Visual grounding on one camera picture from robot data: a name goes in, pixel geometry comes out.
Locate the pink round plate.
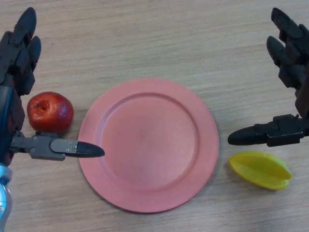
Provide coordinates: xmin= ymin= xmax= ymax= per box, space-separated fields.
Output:
xmin=78 ymin=77 xmax=220 ymax=214

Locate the yellow starfruit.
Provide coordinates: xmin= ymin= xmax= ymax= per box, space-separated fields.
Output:
xmin=228 ymin=150 xmax=294 ymax=191

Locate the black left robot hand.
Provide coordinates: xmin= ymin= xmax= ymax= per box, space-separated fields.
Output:
xmin=0 ymin=6 xmax=105 ymax=167

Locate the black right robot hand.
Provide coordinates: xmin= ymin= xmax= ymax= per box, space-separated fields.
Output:
xmin=227 ymin=7 xmax=309 ymax=147

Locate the red apple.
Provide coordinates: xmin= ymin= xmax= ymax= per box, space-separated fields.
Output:
xmin=26 ymin=91 xmax=74 ymax=133

